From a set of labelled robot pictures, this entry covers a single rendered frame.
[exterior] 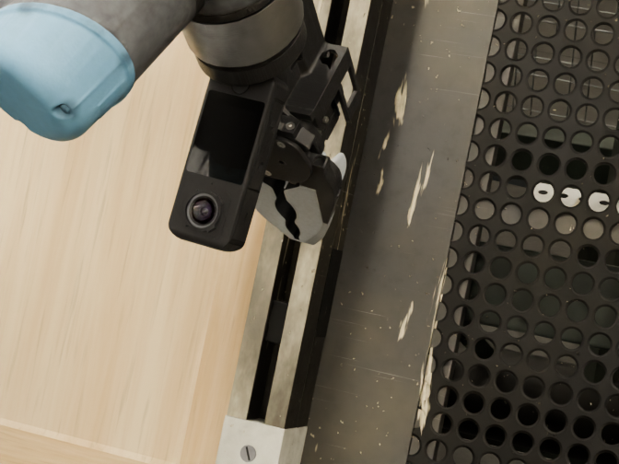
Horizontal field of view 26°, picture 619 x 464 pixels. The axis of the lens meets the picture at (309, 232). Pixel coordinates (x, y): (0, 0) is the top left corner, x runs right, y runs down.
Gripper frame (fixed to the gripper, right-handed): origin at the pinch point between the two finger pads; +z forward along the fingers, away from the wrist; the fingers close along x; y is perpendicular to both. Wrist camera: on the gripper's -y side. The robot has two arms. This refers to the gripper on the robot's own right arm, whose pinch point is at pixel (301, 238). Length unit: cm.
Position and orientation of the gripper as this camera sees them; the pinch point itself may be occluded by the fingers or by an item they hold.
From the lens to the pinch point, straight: 97.6
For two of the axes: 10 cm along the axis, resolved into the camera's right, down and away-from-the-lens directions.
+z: 2.1, 5.7, 7.9
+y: 4.1, -7.9, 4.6
